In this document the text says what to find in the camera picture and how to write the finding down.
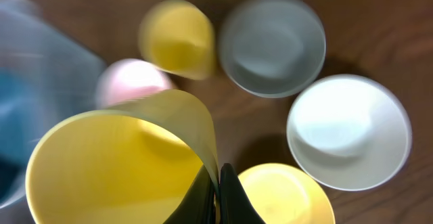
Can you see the yellow small bowl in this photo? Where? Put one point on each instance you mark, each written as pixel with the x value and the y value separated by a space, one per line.
pixel 281 193

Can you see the pink plastic cup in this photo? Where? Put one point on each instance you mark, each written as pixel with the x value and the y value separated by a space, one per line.
pixel 129 79

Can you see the dark blue bowl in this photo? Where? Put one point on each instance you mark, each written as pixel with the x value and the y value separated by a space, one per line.
pixel 20 130

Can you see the yellow cup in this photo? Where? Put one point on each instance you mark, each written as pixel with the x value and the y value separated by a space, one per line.
pixel 178 38
pixel 129 163

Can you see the white small bowl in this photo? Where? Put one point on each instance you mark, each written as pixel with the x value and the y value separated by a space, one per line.
pixel 349 132

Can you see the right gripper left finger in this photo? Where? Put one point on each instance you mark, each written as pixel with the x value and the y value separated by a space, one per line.
pixel 197 207

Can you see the grey small bowl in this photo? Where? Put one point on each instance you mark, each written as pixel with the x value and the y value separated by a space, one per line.
pixel 272 48

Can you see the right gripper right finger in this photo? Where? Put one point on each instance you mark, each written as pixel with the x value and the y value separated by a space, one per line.
pixel 235 205

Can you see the clear plastic storage bin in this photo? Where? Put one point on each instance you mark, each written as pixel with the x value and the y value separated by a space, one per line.
pixel 63 70

